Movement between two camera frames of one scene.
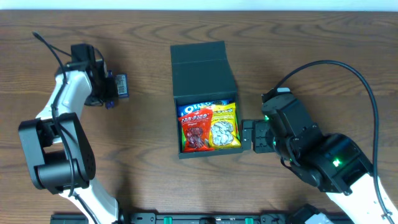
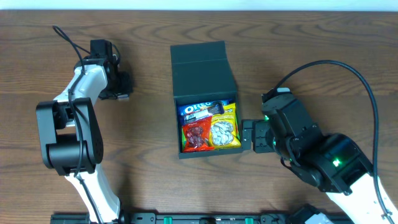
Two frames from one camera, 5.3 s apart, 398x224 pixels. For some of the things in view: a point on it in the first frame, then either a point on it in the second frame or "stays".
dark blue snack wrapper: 109,103 -> 191,112
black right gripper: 258,135 stays
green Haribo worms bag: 183,139 stays
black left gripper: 109,90 -> 123,84
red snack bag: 198,126 stays
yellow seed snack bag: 224,131 stays
